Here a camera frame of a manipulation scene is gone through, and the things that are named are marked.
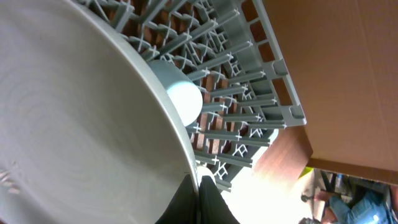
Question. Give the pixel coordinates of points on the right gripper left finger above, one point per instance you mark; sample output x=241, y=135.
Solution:
x=182, y=208

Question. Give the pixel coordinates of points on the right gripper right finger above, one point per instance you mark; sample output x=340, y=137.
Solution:
x=213, y=207

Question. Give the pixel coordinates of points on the white upturned cup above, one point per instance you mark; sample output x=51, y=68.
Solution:
x=203, y=171

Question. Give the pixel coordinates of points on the light blue cup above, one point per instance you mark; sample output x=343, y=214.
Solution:
x=184, y=94

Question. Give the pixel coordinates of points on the white dinner plate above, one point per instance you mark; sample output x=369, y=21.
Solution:
x=88, y=133

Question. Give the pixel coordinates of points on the grey dishwasher rack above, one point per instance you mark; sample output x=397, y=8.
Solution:
x=229, y=50

